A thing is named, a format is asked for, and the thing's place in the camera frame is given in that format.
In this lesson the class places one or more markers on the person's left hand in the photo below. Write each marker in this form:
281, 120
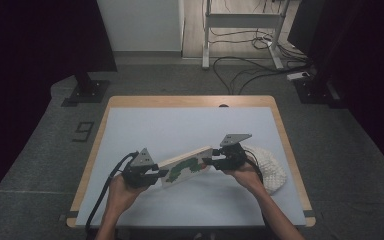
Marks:
121, 195

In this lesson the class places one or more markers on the white caterpillar picture book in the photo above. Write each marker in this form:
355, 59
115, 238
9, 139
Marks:
185, 168

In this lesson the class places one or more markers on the person's right hand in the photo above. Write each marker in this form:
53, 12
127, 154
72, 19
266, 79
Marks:
248, 178

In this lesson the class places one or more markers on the white power strip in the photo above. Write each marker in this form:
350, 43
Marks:
296, 76

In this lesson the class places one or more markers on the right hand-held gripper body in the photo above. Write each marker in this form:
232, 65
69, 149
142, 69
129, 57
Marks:
233, 158

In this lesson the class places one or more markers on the wooden table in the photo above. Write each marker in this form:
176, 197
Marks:
193, 101

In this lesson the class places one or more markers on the white waffle cloth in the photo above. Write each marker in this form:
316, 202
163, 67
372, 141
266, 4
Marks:
273, 170

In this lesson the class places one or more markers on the white cabinet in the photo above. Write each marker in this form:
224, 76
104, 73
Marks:
140, 23

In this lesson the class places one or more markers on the black stand base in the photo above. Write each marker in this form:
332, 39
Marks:
90, 91
313, 90

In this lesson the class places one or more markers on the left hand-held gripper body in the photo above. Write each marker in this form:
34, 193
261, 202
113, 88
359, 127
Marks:
140, 175

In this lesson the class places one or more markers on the dark curtain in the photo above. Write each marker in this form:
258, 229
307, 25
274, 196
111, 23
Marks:
30, 66
373, 66

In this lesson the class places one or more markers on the white metal desk frame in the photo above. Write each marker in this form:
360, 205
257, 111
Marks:
243, 20

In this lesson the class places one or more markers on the black tape strip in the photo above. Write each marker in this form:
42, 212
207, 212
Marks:
309, 213
73, 214

